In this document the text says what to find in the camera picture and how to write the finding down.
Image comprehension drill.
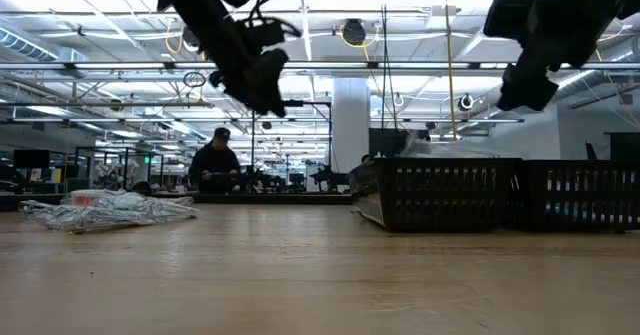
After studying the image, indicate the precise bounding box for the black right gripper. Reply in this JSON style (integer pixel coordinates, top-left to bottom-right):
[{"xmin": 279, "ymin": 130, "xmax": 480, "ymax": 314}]
[{"xmin": 496, "ymin": 0, "xmax": 610, "ymax": 113}]

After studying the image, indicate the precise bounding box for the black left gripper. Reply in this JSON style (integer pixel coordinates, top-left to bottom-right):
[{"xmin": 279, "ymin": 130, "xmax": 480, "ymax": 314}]
[{"xmin": 171, "ymin": 0, "xmax": 291, "ymax": 118}]

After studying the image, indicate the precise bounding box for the black slotted plastic basket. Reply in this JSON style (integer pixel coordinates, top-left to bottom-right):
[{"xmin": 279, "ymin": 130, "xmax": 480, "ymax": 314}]
[
  {"xmin": 348, "ymin": 157, "xmax": 525, "ymax": 234},
  {"xmin": 509, "ymin": 159, "xmax": 640, "ymax": 234}
]

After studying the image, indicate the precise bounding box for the person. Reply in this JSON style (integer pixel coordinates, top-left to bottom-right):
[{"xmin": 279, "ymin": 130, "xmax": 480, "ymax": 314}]
[{"xmin": 188, "ymin": 127, "xmax": 243, "ymax": 195}]

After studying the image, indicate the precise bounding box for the white building column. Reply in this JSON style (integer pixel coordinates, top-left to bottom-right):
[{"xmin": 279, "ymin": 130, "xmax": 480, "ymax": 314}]
[{"xmin": 332, "ymin": 78, "xmax": 372, "ymax": 174}]

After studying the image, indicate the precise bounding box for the large black background monitor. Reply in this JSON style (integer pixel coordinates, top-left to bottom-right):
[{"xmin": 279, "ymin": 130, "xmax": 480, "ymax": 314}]
[{"xmin": 603, "ymin": 132, "xmax": 640, "ymax": 162}]

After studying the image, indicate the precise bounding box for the black screen behind baskets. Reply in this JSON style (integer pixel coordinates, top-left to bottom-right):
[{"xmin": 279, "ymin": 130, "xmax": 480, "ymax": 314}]
[{"xmin": 368, "ymin": 128, "xmax": 431, "ymax": 160}]

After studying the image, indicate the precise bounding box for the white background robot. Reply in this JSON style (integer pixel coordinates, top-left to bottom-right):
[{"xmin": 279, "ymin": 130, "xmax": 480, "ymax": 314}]
[{"xmin": 94, "ymin": 159, "xmax": 141, "ymax": 191}]

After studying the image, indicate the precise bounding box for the small black background monitor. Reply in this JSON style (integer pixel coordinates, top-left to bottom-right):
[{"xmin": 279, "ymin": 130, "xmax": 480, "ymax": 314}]
[{"xmin": 13, "ymin": 149, "xmax": 51, "ymax": 170}]

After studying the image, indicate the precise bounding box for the black background station frame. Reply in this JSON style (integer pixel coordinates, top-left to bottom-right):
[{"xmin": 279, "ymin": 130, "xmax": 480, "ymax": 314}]
[{"xmin": 251, "ymin": 99, "xmax": 333, "ymax": 191}]

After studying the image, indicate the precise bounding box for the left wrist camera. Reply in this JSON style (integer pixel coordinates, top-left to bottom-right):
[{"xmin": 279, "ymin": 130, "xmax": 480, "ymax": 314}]
[{"xmin": 243, "ymin": 16, "xmax": 304, "ymax": 52}]

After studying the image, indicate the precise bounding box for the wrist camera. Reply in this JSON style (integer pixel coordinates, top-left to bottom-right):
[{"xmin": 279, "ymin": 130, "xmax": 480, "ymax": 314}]
[
  {"xmin": 482, "ymin": 0, "xmax": 537, "ymax": 41},
  {"xmin": 243, "ymin": 16, "xmax": 304, "ymax": 52}
]

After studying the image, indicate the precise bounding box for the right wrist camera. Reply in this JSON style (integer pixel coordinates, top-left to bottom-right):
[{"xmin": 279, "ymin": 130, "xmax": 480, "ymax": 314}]
[{"xmin": 482, "ymin": 0, "xmax": 537, "ymax": 41}]

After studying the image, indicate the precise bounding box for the black aluminium table frame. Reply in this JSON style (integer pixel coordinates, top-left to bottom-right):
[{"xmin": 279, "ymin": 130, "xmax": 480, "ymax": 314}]
[{"xmin": 0, "ymin": 193, "xmax": 351, "ymax": 212}]

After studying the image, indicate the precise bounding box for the black ceiling cable reel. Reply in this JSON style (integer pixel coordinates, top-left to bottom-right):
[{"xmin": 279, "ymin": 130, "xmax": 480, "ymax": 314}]
[{"xmin": 343, "ymin": 18, "xmax": 367, "ymax": 46}]

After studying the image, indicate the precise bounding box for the low black background frame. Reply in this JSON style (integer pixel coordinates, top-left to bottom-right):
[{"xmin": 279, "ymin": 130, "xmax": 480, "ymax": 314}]
[{"xmin": 74, "ymin": 146, "xmax": 165, "ymax": 192}]

